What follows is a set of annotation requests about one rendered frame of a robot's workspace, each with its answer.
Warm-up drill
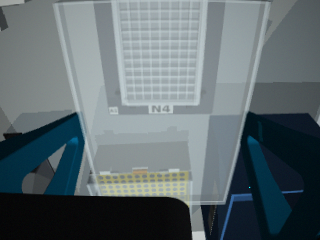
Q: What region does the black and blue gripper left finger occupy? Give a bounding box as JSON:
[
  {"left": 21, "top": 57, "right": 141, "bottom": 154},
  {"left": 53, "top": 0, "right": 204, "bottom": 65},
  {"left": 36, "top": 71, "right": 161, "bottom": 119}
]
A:
[{"left": 0, "top": 112, "right": 85, "bottom": 195}]

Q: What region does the grey drawer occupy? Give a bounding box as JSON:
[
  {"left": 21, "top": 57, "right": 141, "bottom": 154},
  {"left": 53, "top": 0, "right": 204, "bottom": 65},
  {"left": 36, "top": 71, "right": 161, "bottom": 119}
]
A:
[{"left": 0, "top": 0, "right": 31, "bottom": 31}]

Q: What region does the blue bin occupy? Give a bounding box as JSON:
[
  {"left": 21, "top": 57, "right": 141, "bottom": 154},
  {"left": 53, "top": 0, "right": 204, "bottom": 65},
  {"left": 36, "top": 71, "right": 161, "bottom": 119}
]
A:
[{"left": 201, "top": 113, "right": 320, "bottom": 240}]

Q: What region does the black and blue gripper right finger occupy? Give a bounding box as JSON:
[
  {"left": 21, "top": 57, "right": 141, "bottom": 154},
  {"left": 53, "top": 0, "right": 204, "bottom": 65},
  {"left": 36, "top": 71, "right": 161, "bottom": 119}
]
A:
[{"left": 240, "top": 111, "right": 320, "bottom": 240}]

